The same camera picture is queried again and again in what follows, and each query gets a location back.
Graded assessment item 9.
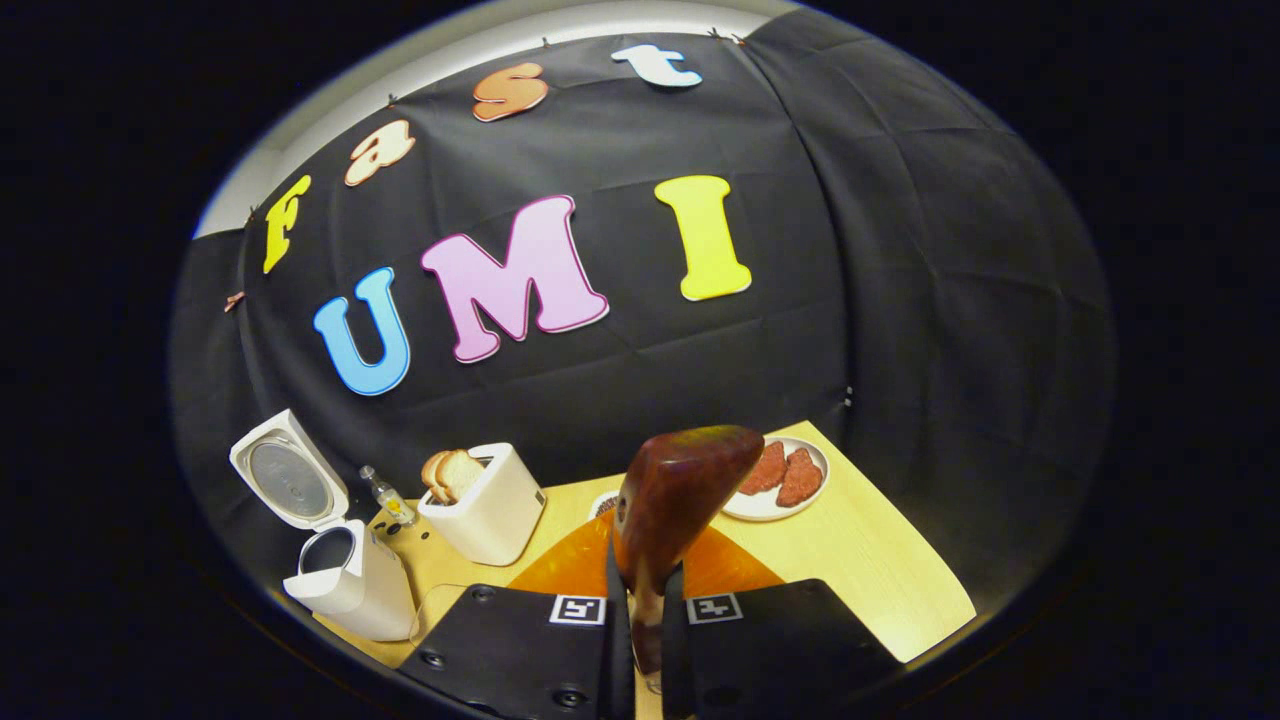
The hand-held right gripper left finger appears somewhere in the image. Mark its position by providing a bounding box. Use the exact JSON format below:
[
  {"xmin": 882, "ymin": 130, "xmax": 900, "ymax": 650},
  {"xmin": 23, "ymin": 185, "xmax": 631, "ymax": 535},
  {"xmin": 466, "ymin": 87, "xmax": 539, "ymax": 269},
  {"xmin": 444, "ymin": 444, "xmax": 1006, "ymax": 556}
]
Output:
[{"xmin": 397, "ymin": 512, "xmax": 637, "ymax": 720}]

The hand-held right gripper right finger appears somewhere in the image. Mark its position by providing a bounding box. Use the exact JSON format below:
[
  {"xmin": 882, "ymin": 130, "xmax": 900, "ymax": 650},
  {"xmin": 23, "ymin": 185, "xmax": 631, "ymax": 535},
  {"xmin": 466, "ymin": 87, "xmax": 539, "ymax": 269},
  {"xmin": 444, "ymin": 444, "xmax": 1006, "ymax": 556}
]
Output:
[{"xmin": 660, "ymin": 524, "xmax": 903, "ymax": 720}]

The white rice cooker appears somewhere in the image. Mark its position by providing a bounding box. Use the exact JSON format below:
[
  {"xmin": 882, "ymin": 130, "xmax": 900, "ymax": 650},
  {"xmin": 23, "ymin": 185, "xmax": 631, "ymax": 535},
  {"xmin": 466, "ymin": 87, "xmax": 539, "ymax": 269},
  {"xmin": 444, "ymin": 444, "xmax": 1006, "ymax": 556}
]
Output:
[{"xmin": 228, "ymin": 408, "xmax": 419, "ymax": 643}]

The wooden spoon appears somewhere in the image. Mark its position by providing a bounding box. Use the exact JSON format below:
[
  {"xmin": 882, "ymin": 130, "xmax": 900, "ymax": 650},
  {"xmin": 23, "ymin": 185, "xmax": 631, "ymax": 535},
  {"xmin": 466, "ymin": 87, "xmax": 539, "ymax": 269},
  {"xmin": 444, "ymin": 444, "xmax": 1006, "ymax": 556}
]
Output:
[{"xmin": 611, "ymin": 424, "xmax": 767, "ymax": 683}]

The white toaster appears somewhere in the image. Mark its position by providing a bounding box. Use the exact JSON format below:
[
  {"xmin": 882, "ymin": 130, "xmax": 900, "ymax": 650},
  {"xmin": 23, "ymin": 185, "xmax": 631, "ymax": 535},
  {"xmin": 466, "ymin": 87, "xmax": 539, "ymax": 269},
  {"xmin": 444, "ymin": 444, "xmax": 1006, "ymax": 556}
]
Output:
[{"xmin": 416, "ymin": 442, "xmax": 548, "ymax": 568}]

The white round plate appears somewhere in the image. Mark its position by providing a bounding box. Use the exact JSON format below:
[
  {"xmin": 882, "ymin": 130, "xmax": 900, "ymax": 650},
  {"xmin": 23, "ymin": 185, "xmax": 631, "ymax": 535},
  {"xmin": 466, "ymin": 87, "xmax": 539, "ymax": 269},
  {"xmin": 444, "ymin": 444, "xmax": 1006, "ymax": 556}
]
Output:
[{"xmin": 719, "ymin": 435, "xmax": 832, "ymax": 524}]

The red meat piece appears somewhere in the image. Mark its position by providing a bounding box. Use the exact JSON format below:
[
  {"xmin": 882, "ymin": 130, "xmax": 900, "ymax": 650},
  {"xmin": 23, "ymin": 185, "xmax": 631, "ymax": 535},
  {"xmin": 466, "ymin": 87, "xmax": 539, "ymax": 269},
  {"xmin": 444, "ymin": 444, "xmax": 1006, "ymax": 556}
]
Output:
[
  {"xmin": 738, "ymin": 440, "xmax": 789, "ymax": 497},
  {"xmin": 776, "ymin": 447, "xmax": 825, "ymax": 509}
]

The small glass bottle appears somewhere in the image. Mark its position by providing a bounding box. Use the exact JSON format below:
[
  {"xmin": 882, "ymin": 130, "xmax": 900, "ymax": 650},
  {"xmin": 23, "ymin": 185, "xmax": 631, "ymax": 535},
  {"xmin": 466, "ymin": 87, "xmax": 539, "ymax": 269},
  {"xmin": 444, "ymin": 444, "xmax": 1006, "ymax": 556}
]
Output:
[{"xmin": 359, "ymin": 464, "xmax": 419, "ymax": 529}]

